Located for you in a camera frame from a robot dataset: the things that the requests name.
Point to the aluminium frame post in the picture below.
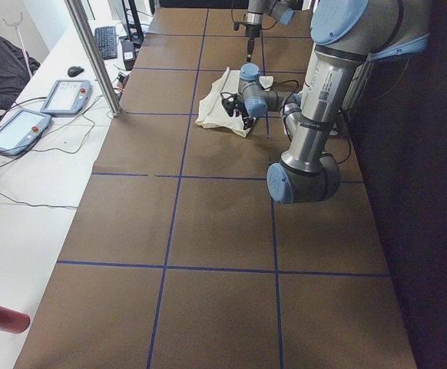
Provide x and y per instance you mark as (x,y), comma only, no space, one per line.
(83,28)

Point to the black keyboard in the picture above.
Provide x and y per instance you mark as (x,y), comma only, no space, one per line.
(106,41)

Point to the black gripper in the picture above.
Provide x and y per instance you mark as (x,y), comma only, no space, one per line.
(250,31)
(242,111)

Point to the far teach pendant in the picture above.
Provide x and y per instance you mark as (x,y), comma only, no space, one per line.
(67,98)

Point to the cream cat print shirt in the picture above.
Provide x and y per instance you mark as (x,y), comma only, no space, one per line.
(211,113)

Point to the near teach pendant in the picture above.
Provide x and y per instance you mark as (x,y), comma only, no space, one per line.
(21,131)

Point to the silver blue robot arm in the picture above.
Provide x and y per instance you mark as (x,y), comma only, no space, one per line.
(346,34)
(281,11)

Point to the black power adapter box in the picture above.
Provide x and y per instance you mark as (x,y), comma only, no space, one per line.
(129,54)

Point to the teach pendant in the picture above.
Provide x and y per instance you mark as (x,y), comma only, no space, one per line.
(67,98)
(21,131)

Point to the black computer mouse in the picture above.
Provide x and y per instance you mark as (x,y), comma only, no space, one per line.
(74,71)

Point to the red bottle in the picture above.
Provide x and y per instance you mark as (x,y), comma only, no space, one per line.
(13,321)

